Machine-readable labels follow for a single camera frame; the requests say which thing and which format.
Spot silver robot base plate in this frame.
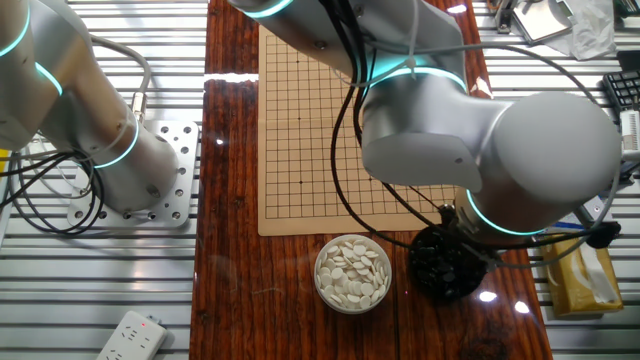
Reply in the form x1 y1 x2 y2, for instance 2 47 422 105
67 119 200 230

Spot white plastic bag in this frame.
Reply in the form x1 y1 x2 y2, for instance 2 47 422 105
544 0 617 61

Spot black adapter cable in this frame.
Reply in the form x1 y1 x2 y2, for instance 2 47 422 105
617 159 640 184

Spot black bowl of black stones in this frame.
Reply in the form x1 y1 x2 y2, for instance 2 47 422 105
408 223 489 304

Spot beige go board mat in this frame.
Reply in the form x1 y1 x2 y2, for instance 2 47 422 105
257 24 459 237

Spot black base cables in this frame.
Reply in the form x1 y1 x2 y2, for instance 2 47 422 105
0 149 106 236

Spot white bowl of white stones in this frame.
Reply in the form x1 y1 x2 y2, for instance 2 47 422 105
313 233 393 315

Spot white gray adapter box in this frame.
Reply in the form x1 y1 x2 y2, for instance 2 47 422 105
618 109 640 154

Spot gray robot base cable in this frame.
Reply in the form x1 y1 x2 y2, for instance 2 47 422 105
89 34 153 124

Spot black keyboard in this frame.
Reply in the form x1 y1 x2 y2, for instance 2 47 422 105
602 69 640 114

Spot gold tissue pack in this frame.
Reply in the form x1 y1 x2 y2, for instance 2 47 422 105
540 230 625 317

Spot white power strip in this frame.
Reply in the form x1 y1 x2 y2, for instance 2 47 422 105
95 310 169 360

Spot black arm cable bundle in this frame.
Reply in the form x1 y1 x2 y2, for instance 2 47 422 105
319 0 624 271

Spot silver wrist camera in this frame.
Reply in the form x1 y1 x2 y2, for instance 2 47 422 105
572 194 614 226

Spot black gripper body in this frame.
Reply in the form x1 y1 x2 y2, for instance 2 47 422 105
437 203 501 274

